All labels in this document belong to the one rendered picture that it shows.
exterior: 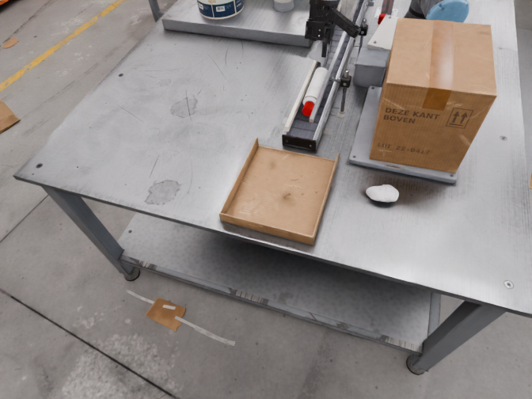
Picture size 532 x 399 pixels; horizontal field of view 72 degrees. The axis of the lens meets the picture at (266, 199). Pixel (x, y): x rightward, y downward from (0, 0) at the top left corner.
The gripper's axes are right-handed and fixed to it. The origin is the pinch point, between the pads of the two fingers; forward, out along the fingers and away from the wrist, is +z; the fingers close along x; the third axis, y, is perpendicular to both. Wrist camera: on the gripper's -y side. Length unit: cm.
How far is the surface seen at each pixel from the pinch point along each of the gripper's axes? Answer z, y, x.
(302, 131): 13.5, 0.0, 24.4
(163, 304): 110, 56, 33
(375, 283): 80, -35, 13
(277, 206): 27, 0, 47
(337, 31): -6.1, 1.8, -29.6
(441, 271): 29, -44, 54
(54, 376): 125, 87, 74
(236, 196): 27, 12, 47
